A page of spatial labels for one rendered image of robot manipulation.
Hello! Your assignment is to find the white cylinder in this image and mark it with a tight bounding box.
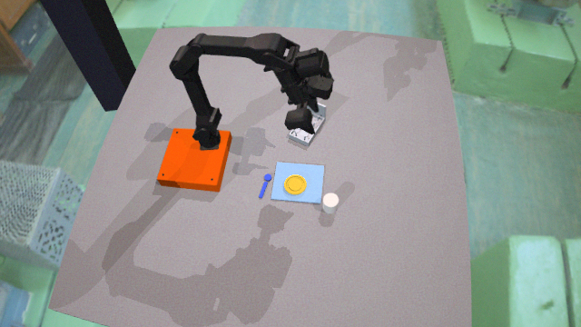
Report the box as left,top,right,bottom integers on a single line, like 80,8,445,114
323,193,338,213

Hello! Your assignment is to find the yellow plate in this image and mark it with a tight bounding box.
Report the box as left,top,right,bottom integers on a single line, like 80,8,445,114
284,174,307,195

